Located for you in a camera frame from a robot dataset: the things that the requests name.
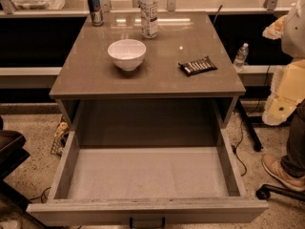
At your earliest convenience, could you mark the grey top drawer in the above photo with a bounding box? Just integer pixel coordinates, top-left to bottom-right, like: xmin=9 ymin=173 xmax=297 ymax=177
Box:
xmin=27 ymin=143 xmax=268 ymax=226

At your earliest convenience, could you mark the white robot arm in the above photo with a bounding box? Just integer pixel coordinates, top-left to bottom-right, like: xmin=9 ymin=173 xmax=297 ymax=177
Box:
xmin=262 ymin=0 xmax=305 ymax=126

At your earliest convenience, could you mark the grey drawer cabinet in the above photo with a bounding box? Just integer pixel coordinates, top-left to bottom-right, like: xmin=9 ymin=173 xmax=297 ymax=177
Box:
xmin=51 ymin=11 xmax=245 ymax=149

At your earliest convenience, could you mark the white ceramic bowl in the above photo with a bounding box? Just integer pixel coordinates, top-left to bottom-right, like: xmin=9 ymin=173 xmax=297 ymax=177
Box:
xmin=108 ymin=39 xmax=146 ymax=71

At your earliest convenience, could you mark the black snack packet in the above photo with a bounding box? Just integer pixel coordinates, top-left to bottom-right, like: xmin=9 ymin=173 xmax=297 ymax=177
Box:
xmin=178 ymin=56 xmax=217 ymax=76

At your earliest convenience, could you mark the clear plastic bottle with label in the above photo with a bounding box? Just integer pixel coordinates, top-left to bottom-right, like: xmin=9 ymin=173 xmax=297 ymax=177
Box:
xmin=139 ymin=0 xmax=158 ymax=39

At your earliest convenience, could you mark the small water bottle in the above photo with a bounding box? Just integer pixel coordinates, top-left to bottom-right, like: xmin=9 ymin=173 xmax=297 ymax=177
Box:
xmin=233 ymin=43 xmax=249 ymax=73

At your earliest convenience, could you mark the black metal stand leg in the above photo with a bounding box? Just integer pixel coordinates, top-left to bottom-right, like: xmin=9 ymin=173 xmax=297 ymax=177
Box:
xmin=236 ymin=100 xmax=263 ymax=152

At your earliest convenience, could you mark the blue silver energy drink can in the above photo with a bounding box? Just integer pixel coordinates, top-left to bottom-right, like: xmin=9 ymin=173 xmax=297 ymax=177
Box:
xmin=87 ymin=0 xmax=103 ymax=26

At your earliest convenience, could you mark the tan shoe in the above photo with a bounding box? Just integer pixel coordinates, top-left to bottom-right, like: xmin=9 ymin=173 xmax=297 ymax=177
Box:
xmin=261 ymin=154 xmax=305 ymax=192

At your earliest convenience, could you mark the black office chair base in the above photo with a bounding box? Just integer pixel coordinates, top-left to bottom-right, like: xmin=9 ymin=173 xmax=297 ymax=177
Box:
xmin=255 ymin=184 xmax=305 ymax=202

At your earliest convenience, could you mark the black chair at left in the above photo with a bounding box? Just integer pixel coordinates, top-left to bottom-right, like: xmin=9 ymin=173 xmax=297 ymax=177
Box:
xmin=0 ymin=115 xmax=49 ymax=229

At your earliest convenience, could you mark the dark trouser leg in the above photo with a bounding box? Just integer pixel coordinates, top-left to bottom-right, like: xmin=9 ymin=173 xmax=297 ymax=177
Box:
xmin=281 ymin=100 xmax=305 ymax=177

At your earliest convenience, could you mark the black floor cable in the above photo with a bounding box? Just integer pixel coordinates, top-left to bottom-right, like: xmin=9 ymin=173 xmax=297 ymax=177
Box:
xmin=231 ymin=64 xmax=273 ymax=177

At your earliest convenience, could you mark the wire basket with items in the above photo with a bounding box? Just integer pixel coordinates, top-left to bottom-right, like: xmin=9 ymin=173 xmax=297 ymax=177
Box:
xmin=51 ymin=117 xmax=70 ymax=156

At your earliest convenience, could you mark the black drawer handle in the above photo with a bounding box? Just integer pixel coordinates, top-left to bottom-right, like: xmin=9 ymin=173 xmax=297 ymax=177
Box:
xmin=129 ymin=218 xmax=166 ymax=229

